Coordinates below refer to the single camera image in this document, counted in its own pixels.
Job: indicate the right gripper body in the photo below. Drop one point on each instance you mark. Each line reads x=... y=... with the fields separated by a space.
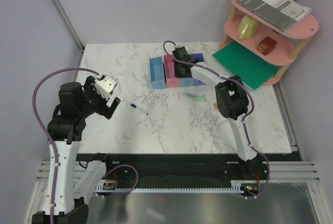
x=177 y=72

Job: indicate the pink drawer box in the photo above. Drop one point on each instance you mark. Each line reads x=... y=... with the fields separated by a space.
x=171 y=79

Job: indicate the blue whiteboard marker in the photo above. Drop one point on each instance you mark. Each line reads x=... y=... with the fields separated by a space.
x=139 y=108

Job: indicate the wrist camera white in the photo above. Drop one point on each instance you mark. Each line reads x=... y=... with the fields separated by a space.
x=180 y=51
x=104 y=85

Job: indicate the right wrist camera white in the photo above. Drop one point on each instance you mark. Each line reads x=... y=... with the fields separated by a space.
x=180 y=51

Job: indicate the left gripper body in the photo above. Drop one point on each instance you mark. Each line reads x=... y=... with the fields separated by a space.
x=94 y=100

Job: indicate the green folder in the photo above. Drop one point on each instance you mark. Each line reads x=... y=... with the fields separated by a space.
x=252 y=69

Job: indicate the grey setup guide booklet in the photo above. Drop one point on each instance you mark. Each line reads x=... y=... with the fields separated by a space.
x=282 y=14

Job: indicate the light blue drawer box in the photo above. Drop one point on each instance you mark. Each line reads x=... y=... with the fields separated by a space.
x=157 y=78

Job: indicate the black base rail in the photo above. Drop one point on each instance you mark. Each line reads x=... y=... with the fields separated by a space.
x=169 y=171

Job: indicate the long green highlighter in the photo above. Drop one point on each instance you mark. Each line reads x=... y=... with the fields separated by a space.
x=194 y=97

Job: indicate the white cable duct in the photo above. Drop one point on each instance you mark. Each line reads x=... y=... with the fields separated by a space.
x=104 y=187

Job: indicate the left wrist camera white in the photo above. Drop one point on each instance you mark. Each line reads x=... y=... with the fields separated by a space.
x=104 y=85

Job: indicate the red brown cube box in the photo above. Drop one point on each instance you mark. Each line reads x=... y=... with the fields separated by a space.
x=266 y=45

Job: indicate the pink three-tier shelf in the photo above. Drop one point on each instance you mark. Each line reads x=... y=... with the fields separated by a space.
x=289 y=43

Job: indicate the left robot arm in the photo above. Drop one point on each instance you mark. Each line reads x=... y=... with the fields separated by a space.
x=65 y=200

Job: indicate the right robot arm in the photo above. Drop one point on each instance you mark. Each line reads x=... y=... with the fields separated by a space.
x=234 y=103

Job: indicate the teal blue drawer box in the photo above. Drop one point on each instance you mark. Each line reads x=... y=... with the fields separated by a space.
x=186 y=82

